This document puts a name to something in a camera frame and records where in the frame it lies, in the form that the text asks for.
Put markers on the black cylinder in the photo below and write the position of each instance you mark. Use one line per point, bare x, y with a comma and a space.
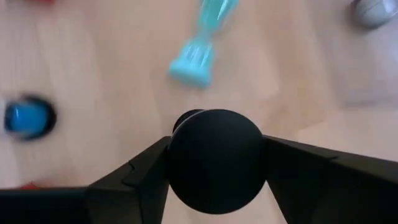
26, 118

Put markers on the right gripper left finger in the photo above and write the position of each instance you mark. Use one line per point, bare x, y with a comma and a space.
93, 205

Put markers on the mint green hourglass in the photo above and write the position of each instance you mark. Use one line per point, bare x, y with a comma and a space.
194, 65

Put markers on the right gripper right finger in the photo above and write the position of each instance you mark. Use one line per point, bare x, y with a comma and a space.
335, 193

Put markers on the orange sand hourglass black caps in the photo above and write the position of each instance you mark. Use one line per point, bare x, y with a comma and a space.
217, 161

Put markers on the white sand hourglass black caps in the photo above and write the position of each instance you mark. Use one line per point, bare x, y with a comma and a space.
373, 12

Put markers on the red charger block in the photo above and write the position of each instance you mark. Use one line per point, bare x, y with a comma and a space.
38, 1

